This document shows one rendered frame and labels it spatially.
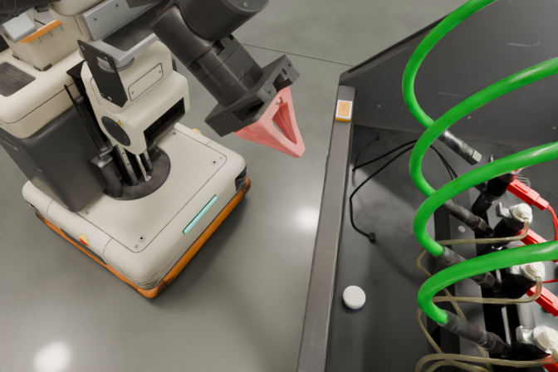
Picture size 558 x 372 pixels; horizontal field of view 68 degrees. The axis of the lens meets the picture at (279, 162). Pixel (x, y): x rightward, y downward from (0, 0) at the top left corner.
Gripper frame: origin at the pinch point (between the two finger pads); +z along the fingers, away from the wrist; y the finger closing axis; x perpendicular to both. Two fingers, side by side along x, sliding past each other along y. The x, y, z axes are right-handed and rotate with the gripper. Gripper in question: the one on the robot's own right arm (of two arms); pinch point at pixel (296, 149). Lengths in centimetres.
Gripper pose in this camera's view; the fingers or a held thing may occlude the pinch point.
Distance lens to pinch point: 47.4
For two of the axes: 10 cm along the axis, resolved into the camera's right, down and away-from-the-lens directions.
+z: 6.4, 6.8, 3.7
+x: 4.2, -7.0, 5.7
